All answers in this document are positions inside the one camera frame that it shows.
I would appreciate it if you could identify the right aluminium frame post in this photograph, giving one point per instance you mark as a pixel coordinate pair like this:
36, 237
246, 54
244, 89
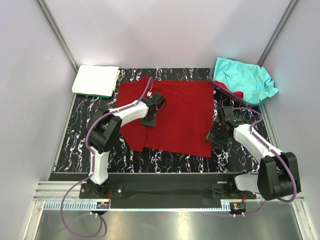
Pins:
277, 31

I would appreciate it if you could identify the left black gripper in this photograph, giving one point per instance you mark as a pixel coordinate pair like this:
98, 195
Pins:
149, 123

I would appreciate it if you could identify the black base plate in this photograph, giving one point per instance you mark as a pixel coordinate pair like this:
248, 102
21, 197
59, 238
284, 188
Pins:
167, 191

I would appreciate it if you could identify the aluminium cross rail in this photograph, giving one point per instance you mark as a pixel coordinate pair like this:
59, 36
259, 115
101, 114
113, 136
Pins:
52, 190

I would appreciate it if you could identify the left aluminium frame post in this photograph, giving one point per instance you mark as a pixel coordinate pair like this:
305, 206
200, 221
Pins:
45, 10

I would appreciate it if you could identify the teal t shirt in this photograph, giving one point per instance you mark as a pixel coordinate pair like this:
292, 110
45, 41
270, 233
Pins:
254, 81

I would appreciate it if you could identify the crimson t shirt in basket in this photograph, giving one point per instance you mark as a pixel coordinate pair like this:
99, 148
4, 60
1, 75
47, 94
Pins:
239, 94

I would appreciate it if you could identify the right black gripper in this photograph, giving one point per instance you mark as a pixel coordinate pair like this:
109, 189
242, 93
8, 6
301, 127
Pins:
217, 144

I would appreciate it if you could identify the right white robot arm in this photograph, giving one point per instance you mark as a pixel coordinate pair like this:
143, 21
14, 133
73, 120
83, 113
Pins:
278, 176

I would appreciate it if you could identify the left cable duct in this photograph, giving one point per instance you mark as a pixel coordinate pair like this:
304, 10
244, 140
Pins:
77, 205

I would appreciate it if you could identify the aluminium frame post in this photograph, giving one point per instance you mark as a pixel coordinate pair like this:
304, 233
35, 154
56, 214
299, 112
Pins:
45, 10
277, 31

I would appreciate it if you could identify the folded white t shirt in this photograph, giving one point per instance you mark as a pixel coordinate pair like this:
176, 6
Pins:
96, 80

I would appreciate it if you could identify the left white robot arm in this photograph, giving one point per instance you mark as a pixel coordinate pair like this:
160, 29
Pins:
104, 130

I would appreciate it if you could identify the red t shirt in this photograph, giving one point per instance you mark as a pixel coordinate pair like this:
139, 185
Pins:
182, 125

